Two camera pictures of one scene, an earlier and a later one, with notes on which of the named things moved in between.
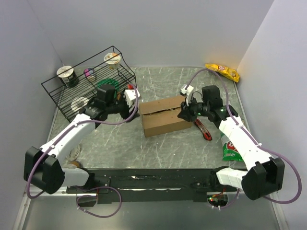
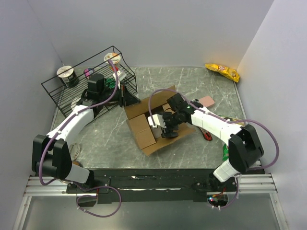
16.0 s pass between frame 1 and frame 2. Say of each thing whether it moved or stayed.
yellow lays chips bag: stayed
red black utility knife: stayed
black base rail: stayed
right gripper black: moved
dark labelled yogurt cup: stayed
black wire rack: stayed
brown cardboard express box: moved
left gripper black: moved
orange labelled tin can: stayed
